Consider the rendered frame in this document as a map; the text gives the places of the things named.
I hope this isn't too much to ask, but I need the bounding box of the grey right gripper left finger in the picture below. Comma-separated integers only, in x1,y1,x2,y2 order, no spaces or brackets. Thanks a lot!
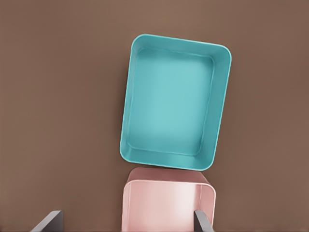
30,210,64,232

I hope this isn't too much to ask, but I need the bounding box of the pink rectangular tray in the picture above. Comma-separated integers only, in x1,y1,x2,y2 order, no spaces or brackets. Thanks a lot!
121,167,216,232

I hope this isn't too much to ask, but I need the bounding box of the teal rectangular tray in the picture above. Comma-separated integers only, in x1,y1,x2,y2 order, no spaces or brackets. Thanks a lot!
119,33,233,172

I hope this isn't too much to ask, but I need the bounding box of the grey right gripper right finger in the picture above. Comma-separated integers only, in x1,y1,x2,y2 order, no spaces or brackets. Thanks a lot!
194,210,214,232

